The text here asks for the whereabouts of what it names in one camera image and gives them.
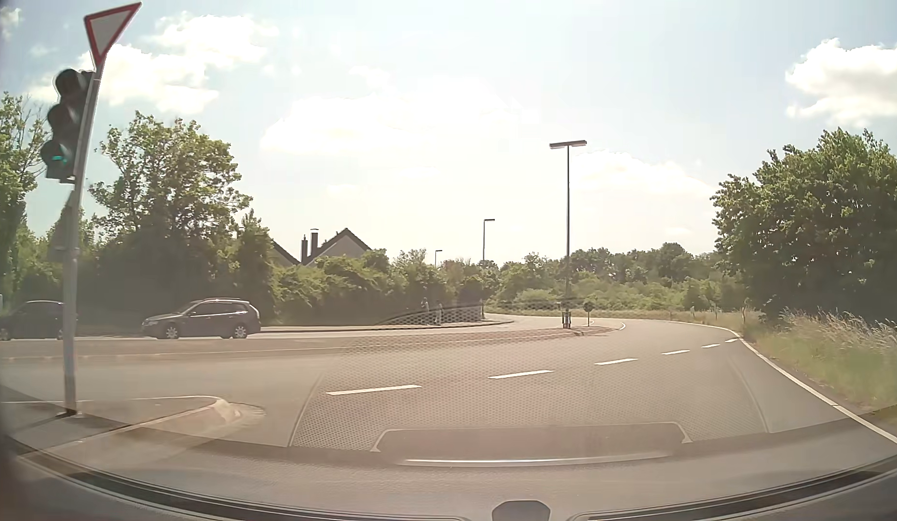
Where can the grey asphalt road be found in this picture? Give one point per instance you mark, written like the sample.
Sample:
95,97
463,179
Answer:
448,362

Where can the hedge of bushes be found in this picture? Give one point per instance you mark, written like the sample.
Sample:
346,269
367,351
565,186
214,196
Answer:
362,289

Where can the traffic light with yield sign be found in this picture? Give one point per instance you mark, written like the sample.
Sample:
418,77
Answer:
71,217

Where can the long kerbed median island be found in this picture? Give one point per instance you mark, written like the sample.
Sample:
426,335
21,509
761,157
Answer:
333,346

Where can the dark car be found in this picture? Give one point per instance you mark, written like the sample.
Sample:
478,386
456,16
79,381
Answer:
30,320

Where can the grey estate car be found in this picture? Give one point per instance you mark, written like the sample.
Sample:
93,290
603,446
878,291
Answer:
202,319

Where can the large bushy tree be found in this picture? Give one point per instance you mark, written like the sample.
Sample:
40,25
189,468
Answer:
817,224

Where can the tall double lamp post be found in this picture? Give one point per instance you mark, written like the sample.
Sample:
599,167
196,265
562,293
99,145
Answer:
567,231

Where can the house with dark roof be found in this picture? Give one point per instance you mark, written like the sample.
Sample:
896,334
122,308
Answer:
336,247

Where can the round road sign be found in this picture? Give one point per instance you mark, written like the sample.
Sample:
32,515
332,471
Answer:
588,309

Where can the grass verge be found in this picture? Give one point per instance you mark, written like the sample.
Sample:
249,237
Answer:
832,354

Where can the tall green tree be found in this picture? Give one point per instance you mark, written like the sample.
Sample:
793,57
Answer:
6,195

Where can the car's own bonnet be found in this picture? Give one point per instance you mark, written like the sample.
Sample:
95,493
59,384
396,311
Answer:
448,485

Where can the distant wood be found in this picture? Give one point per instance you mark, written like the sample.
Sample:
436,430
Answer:
607,278

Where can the kerbed traffic island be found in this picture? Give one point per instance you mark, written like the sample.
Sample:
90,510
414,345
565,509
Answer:
130,416

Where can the large green tree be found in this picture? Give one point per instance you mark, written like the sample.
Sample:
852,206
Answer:
170,210

